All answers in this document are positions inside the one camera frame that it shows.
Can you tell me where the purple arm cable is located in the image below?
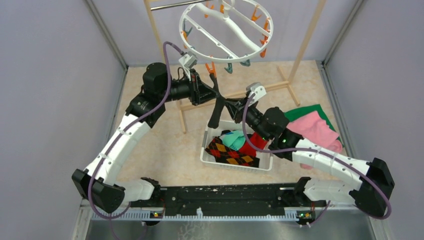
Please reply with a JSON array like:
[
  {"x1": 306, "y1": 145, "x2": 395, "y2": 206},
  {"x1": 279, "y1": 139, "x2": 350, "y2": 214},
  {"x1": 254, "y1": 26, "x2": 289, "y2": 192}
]
[
  {"x1": 87, "y1": 41, "x2": 186, "y2": 240},
  {"x1": 241, "y1": 94, "x2": 393, "y2": 228}
]

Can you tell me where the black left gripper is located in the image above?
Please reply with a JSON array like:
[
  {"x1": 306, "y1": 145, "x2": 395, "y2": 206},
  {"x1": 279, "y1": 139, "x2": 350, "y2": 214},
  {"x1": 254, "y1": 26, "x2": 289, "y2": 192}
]
[{"x1": 159, "y1": 68, "x2": 220, "y2": 106}]

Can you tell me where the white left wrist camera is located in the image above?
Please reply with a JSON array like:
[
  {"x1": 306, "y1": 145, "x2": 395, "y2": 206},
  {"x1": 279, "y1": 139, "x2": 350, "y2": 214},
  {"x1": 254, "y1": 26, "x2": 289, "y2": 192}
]
[{"x1": 178, "y1": 52, "x2": 198, "y2": 79}]

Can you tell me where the red sock with cat face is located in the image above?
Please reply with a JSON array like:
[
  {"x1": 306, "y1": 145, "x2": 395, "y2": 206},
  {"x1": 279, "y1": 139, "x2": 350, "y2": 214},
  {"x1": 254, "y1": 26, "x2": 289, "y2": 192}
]
[{"x1": 238, "y1": 132, "x2": 270, "y2": 159}]

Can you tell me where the white perforated plastic basket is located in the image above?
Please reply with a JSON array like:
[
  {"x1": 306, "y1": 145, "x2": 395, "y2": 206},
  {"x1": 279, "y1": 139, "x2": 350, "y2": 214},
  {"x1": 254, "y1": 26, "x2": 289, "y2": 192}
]
[{"x1": 200, "y1": 120, "x2": 273, "y2": 173}]

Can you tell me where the black argyle sock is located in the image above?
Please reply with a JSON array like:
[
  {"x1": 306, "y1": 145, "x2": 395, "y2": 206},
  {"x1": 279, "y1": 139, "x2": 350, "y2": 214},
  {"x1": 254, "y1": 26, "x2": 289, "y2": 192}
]
[{"x1": 205, "y1": 136, "x2": 260, "y2": 168}]

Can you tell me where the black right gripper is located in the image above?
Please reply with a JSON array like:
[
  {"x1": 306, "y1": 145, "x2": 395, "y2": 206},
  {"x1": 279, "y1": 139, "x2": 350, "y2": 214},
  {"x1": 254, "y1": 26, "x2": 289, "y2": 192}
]
[{"x1": 223, "y1": 96, "x2": 271, "y2": 142}]

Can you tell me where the pink cloth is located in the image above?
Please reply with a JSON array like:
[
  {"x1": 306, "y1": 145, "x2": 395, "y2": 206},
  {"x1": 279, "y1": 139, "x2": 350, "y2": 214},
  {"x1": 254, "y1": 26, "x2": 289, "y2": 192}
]
[{"x1": 287, "y1": 110, "x2": 343, "y2": 153}]

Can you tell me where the aluminium rail frame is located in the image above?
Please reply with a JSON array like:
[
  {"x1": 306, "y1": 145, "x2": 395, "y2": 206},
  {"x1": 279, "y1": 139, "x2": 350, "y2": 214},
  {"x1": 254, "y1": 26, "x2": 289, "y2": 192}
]
[{"x1": 69, "y1": 185, "x2": 395, "y2": 240}]

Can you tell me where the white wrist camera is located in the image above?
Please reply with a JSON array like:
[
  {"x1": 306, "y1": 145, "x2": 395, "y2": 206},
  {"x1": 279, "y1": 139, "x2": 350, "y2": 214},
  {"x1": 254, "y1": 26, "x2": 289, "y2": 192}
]
[
  {"x1": 178, "y1": 52, "x2": 198, "y2": 79},
  {"x1": 246, "y1": 82, "x2": 267, "y2": 107}
]

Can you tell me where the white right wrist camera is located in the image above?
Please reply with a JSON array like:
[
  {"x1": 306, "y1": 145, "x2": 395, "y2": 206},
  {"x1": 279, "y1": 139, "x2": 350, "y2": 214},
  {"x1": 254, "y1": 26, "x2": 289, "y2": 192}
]
[{"x1": 246, "y1": 82, "x2": 267, "y2": 107}]

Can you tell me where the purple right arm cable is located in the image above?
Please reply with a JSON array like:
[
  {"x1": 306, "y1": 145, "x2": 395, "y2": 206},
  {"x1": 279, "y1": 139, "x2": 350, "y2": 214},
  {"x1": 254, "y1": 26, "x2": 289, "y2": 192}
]
[{"x1": 241, "y1": 94, "x2": 393, "y2": 228}]

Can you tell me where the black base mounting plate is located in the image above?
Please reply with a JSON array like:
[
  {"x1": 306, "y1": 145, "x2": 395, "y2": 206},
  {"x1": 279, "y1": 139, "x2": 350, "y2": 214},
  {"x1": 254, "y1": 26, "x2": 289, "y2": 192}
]
[{"x1": 130, "y1": 183, "x2": 327, "y2": 225}]

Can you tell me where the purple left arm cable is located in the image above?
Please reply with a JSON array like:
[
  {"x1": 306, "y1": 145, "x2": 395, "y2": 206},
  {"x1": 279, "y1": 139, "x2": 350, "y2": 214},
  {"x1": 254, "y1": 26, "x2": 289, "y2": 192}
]
[{"x1": 87, "y1": 41, "x2": 186, "y2": 240}]

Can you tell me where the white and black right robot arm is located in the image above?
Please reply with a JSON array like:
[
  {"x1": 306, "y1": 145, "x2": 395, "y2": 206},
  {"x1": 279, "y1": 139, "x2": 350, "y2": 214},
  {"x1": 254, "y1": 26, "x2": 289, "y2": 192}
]
[{"x1": 221, "y1": 97, "x2": 395, "y2": 220}]

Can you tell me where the green cloth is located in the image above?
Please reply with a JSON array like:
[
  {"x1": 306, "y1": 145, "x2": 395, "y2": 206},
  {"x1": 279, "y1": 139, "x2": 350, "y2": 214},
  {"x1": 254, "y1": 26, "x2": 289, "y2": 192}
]
[{"x1": 285, "y1": 104, "x2": 341, "y2": 142}]

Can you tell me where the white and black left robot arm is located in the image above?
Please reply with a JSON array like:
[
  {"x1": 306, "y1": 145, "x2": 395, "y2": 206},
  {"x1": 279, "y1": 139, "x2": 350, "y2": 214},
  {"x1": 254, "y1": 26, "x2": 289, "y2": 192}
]
[{"x1": 71, "y1": 62, "x2": 220, "y2": 219}]

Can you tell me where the wooden drying rack frame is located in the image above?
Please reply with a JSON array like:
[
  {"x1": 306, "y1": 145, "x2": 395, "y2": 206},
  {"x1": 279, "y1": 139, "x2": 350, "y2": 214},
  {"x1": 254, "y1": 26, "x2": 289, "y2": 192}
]
[{"x1": 143, "y1": 0, "x2": 328, "y2": 135}]

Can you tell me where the white round sock hanger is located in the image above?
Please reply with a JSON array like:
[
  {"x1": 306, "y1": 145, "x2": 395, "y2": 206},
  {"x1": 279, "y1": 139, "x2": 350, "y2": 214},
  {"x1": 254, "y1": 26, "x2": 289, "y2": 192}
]
[{"x1": 178, "y1": 0, "x2": 275, "y2": 67}]

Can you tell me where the white slotted cable duct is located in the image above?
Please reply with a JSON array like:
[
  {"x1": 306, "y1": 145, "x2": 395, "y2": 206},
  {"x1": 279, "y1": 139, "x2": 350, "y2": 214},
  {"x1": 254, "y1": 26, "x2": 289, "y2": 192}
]
[{"x1": 90, "y1": 207, "x2": 300, "y2": 222}]

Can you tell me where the teal patterned sock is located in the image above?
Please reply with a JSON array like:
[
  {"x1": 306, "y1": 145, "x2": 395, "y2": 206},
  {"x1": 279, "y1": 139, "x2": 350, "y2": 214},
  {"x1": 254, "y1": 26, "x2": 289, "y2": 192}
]
[{"x1": 219, "y1": 130, "x2": 246, "y2": 151}]

